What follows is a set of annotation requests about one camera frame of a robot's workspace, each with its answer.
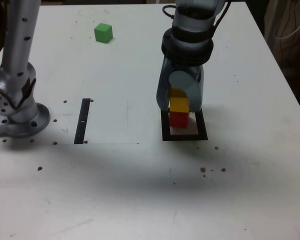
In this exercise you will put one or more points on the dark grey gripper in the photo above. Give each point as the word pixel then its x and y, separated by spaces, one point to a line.
pixel 187 68

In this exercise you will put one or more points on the yellow cube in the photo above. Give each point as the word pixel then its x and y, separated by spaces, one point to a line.
pixel 178 105

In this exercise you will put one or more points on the red cube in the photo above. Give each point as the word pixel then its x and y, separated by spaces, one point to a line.
pixel 178 120

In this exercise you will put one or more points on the green cube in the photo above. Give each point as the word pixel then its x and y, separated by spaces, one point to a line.
pixel 103 33

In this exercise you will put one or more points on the black tape square outline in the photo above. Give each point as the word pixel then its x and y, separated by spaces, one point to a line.
pixel 202 125

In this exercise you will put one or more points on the black tape strip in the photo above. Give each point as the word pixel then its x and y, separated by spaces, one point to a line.
pixel 81 120

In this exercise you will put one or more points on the beige fabric backdrop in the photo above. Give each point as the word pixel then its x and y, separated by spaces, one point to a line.
pixel 285 15

